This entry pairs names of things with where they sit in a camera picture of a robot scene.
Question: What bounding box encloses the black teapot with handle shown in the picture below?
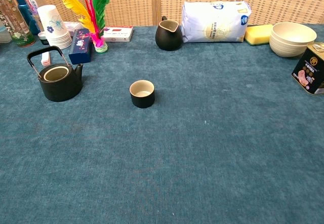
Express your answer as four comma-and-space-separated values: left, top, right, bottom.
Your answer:
26, 46, 84, 102

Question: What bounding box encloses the black ceramic tea cup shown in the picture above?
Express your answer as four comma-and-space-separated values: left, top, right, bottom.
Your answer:
129, 80, 155, 109

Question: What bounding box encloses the blue tablecloth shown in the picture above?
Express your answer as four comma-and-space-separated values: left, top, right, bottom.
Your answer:
0, 23, 324, 224

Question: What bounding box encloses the black ceramic pitcher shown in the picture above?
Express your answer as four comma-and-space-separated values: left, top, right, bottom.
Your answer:
155, 16, 183, 52

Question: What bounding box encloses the red white flat box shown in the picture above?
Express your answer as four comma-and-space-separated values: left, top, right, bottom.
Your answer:
102, 25, 134, 43

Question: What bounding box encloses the white plastic bag package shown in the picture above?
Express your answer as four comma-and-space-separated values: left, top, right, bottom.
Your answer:
181, 1, 253, 44

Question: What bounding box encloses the dark blue long box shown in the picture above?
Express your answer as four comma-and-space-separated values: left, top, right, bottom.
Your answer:
68, 28, 93, 65

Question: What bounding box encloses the colourful feather shuttlecock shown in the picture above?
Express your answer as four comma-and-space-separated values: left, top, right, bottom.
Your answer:
61, 0, 110, 54

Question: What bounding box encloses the yellow green sponge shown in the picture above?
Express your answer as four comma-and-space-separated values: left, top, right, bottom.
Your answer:
244, 24, 274, 47

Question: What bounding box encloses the white pink small box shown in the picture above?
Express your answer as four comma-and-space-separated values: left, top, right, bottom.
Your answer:
63, 21, 83, 38

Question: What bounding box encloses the small black white jar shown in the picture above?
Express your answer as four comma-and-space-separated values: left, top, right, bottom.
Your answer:
37, 31, 50, 46

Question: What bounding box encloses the cream bowl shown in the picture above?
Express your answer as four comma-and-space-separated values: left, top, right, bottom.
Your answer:
270, 22, 317, 48
269, 36, 311, 58

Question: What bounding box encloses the stack of flowered paper cups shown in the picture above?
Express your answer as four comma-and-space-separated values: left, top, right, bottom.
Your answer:
37, 5, 73, 50

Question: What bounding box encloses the black luncheon meat can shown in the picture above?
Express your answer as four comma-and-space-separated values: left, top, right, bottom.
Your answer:
291, 42, 324, 96

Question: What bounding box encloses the green label drink bottle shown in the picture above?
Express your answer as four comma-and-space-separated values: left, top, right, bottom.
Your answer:
0, 0, 36, 48

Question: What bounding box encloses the blue plastic bottle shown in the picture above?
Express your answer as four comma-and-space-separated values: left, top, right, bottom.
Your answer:
12, 0, 41, 36

